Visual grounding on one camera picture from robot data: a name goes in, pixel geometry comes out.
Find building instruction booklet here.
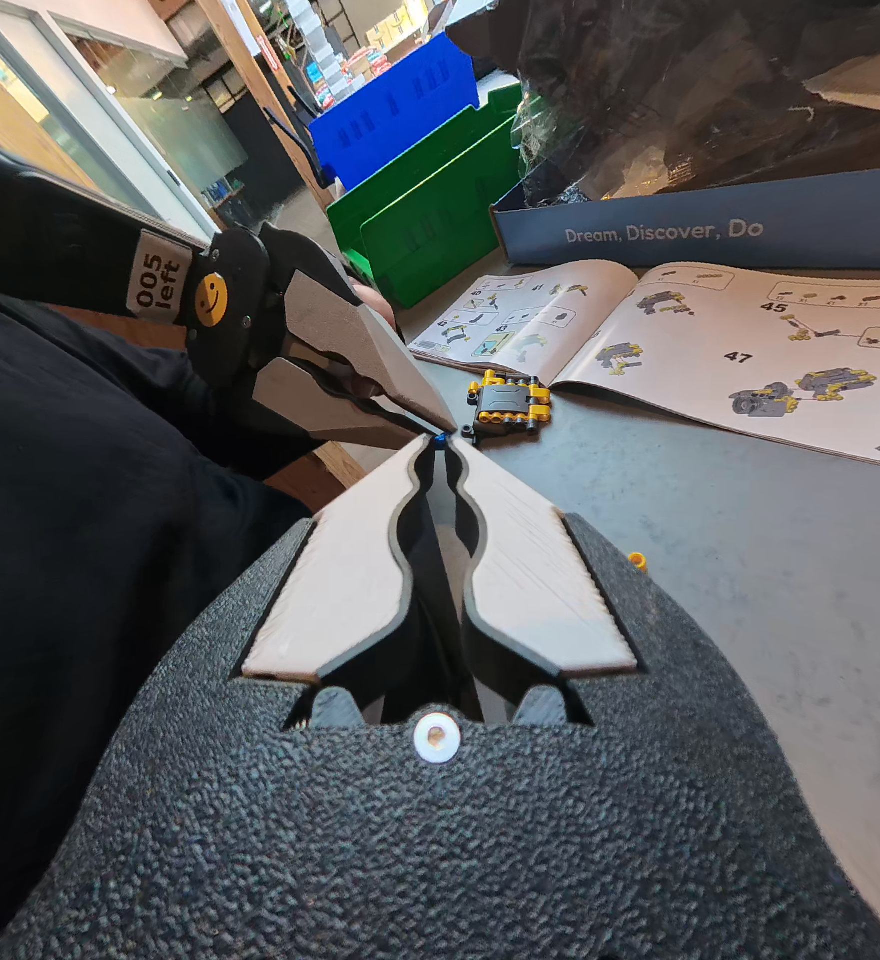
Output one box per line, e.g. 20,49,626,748
408,258,880,471

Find person's left hand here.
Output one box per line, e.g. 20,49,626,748
350,283,399,331

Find dark blue cardboard box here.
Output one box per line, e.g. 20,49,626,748
491,165,880,268

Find wooden post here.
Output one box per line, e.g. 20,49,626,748
196,0,336,213

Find shelf of coloured boxes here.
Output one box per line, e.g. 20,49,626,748
290,0,448,106

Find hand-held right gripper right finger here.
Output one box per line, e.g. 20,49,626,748
443,437,639,681

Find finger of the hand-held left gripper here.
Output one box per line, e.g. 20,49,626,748
282,268,459,436
252,356,441,451

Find blue plastic bin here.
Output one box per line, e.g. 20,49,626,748
308,31,480,193

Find crumpled clear plastic bag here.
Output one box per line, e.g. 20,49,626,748
446,0,880,208

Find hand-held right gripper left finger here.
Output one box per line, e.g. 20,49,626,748
241,433,441,685

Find grey desk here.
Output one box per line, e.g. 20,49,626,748
395,247,880,960

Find green plastic bin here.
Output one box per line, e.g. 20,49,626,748
326,82,523,310

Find grey yellow brick assembly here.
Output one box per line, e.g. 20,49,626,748
461,367,553,444

